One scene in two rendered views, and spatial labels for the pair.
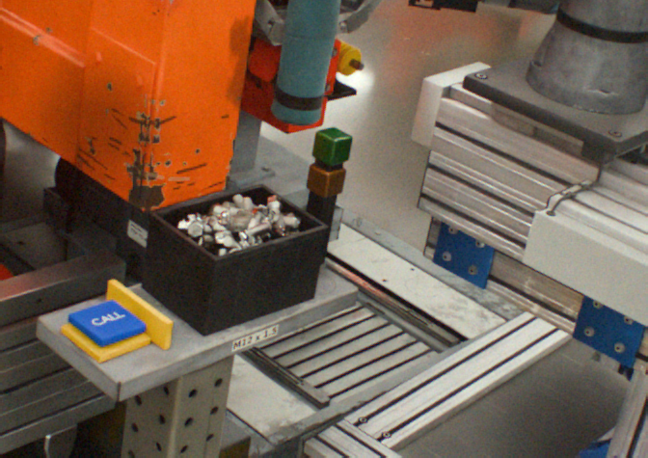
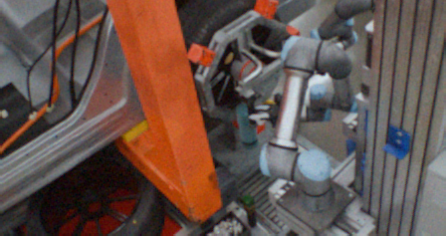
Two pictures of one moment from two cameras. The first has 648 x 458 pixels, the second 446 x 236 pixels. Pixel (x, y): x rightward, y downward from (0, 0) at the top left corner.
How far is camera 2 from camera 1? 1.35 m
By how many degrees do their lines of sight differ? 23
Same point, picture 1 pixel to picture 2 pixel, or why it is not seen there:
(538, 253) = not seen: outside the picture
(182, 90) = (197, 197)
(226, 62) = (209, 183)
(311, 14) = (244, 122)
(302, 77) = (247, 137)
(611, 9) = (312, 190)
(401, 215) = not seen: hidden behind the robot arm
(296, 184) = (264, 138)
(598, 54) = (312, 200)
